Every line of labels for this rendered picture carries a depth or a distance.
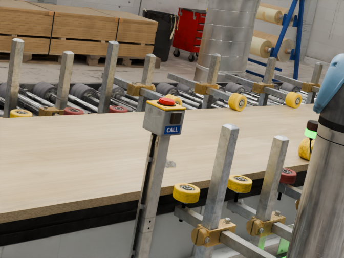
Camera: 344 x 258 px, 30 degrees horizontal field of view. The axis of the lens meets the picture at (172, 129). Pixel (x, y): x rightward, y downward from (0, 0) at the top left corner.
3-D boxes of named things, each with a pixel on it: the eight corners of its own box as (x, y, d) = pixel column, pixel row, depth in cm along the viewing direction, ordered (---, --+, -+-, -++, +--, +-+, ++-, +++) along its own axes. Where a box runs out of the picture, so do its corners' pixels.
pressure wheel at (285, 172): (294, 202, 231) (301, 172, 228) (280, 205, 226) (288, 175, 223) (276, 194, 237) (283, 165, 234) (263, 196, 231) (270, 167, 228)
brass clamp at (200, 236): (234, 241, 188) (238, 226, 187) (202, 250, 178) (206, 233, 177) (219, 232, 192) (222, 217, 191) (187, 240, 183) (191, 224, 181)
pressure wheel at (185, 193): (192, 217, 200) (199, 183, 198) (194, 228, 193) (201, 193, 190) (167, 213, 200) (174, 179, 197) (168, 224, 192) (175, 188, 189)
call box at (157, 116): (180, 137, 157) (186, 107, 155) (159, 140, 152) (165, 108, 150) (162, 129, 162) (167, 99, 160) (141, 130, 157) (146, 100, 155)
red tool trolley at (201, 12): (218, 63, 1073) (228, 14, 1052) (189, 62, 1018) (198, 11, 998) (197, 56, 1104) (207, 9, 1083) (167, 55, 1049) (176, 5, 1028)
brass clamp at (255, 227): (284, 232, 206) (287, 217, 204) (257, 239, 196) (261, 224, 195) (269, 224, 210) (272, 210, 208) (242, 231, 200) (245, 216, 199)
